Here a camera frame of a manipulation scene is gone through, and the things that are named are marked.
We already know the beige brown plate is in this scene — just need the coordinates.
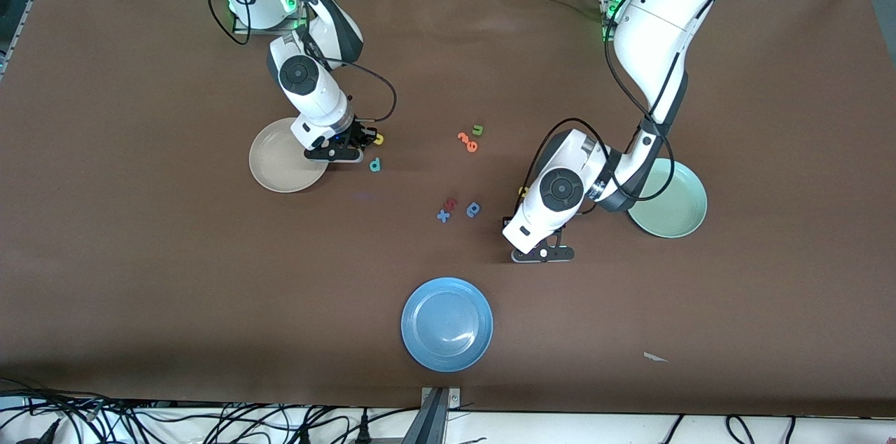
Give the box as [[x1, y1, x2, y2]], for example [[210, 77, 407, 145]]
[[248, 117, 332, 193]]

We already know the blue plate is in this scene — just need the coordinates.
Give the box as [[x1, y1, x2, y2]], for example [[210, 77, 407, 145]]
[[400, 277, 494, 373]]

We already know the pale green plate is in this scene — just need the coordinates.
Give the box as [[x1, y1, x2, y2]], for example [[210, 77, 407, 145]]
[[628, 158, 708, 240]]

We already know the long aluminium profile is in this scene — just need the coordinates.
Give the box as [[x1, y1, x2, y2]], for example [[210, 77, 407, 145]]
[[0, 0, 69, 77]]

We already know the black jack plug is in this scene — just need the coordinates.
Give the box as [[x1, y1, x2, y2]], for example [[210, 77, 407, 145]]
[[14, 418, 64, 444]]

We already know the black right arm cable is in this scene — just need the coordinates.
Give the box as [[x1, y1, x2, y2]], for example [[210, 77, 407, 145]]
[[157, 0, 398, 124]]

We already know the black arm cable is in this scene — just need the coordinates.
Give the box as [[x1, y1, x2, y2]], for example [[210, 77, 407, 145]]
[[157, 0, 398, 124], [514, 0, 795, 217]]

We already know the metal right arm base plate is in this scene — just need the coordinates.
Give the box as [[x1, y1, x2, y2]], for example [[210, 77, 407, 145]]
[[233, 6, 309, 35]]

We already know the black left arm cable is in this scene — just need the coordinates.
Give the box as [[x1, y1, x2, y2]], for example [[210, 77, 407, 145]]
[[514, 0, 795, 217]]

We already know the metal table bracket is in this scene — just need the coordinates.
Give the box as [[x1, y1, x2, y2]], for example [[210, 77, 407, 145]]
[[419, 387, 463, 444]]

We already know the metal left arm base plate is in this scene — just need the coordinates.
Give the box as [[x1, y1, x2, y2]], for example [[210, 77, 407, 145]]
[[601, 0, 631, 44]]

